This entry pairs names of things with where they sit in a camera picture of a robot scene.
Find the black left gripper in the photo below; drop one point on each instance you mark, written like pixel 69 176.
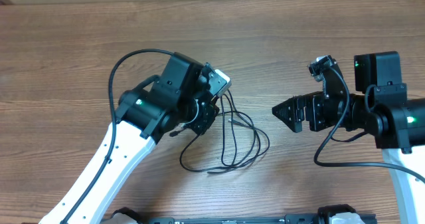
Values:
pixel 208 113

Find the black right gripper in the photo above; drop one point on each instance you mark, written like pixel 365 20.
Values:
pixel 313 106

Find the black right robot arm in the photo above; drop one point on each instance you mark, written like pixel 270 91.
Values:
pixel 380 108

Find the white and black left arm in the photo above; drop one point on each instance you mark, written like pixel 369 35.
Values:
pixel 185 94

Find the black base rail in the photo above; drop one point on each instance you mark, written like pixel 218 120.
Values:
pixel 307 218

